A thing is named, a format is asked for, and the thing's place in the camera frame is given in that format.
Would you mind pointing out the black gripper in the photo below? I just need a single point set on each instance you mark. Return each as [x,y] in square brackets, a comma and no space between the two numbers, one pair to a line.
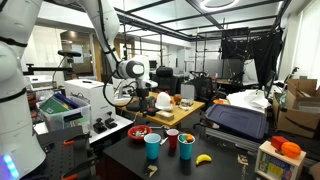
[142,95]

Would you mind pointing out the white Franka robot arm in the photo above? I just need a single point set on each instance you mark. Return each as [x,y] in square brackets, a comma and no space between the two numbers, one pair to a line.
[16,116]

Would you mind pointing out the red plastic bowl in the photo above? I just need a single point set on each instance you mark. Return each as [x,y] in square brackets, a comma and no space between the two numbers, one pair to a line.
[131,135]

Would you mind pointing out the teal plastic cup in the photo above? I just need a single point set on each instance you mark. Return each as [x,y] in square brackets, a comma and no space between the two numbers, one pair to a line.
[152,148]
[186,150]

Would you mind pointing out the red plastic cup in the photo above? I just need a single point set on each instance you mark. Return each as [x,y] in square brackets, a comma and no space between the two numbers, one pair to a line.
[172,140]

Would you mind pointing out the orange bowl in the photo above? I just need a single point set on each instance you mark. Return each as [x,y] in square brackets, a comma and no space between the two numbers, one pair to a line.
[220,101]

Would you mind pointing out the black rounded object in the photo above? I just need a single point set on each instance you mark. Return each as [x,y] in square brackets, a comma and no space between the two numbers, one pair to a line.
[132,106]

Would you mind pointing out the black box red label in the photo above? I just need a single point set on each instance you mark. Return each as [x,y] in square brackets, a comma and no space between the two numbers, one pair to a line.
[152,112]

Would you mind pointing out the black cylinder speaker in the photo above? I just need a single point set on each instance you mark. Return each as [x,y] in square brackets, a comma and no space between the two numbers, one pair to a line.
[152,101]

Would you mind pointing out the white plush chicken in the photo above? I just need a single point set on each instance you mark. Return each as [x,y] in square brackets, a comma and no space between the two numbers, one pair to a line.
[164,101]

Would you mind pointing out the small brown cardboard box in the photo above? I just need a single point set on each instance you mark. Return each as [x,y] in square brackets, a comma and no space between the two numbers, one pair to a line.
[165,116]

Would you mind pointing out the black office chair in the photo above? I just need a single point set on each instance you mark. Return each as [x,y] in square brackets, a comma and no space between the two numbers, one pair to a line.
[165,81]

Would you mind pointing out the brown ball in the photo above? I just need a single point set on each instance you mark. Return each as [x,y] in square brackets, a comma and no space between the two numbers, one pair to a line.
[177,98]

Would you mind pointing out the black toggle clamp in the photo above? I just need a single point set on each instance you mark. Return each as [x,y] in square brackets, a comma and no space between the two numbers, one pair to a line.
[99,127]
[110,123]

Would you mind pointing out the white plastic spoon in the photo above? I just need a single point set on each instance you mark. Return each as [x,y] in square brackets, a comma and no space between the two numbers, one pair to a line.
[164,140]

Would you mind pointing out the clear plastic container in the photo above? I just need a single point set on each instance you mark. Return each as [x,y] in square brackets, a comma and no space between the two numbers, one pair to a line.
[186,104]

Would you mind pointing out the background computer monitor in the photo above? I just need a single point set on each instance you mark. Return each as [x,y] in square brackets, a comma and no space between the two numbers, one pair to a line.
[153,65]

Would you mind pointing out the wooden desk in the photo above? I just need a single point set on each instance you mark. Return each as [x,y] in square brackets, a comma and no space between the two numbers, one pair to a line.
[186,115]

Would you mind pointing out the small green toy piece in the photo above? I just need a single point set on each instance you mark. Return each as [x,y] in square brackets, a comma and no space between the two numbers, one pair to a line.
[182,137]

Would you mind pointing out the white cardboard box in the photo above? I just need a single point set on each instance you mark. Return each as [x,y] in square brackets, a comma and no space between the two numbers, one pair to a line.
[93,100]

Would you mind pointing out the black mesh chair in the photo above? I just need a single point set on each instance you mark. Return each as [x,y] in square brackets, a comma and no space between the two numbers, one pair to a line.
[203,88]

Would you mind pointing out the torn yellowish paper scrap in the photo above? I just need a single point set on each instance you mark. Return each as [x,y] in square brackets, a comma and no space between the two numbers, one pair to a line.
[152,170]

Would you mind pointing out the blue folder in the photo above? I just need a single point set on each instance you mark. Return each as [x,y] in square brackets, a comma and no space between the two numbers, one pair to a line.
[68,100]

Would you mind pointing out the yellow toy banana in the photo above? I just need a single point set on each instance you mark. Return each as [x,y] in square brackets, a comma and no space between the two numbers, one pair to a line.
[204,158]

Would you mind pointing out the clear plastic storage bin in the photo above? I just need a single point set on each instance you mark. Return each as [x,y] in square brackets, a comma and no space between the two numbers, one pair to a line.
[56,121]

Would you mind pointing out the green book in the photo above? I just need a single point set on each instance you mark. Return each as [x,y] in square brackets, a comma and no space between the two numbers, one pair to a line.
[53,106]

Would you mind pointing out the dark plastic bin lid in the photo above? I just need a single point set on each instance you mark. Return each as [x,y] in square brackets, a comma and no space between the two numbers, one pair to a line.
[236,121]

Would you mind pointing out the black pegboard stand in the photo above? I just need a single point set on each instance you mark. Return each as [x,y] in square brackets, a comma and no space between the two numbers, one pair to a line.
[56,153]

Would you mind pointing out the white paper pile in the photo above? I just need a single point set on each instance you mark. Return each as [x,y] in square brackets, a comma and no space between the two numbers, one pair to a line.
[250,100]

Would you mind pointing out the round ceiling light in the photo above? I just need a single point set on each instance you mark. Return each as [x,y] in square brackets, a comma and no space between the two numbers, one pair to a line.
[220,9]

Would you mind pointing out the black hanging backdrop cloth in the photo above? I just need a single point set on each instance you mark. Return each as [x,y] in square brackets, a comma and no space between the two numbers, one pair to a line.
[266,53]

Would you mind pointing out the red toy block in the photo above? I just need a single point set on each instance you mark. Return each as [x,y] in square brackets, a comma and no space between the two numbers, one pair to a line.
[278,143]

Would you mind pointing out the wooden toy box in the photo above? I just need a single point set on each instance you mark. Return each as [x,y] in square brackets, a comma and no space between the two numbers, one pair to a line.
[276,166]

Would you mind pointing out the large cardboard box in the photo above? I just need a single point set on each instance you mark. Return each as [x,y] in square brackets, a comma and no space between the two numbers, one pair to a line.
[296,123]

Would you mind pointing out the orange toy ball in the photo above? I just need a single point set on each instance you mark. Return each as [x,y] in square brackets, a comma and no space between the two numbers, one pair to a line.
[291,150]

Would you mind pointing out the open cardboard box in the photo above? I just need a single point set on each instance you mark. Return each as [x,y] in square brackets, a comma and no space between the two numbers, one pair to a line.
[300,87]

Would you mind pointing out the metal frame table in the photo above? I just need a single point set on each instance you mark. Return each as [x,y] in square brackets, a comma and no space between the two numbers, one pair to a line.
[226,138]

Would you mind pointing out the black camera on stand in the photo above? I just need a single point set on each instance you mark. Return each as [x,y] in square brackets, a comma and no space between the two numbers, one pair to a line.
[70,53]

